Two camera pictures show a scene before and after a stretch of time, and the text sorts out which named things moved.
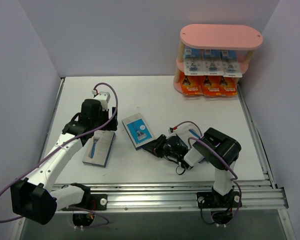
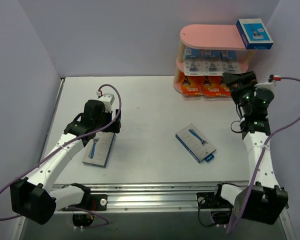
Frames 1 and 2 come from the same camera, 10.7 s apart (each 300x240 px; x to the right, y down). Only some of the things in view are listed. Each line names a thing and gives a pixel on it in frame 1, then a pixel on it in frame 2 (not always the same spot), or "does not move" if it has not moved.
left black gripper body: x=112 y=120 does not move
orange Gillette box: x=211 y=85 does not move
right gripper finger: x=156 y=146 → x=235 y=80
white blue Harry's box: x=138 y=130 → x=254 y=34
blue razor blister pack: x=213 y=65 does not move
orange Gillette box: x=191 y=84 does not move
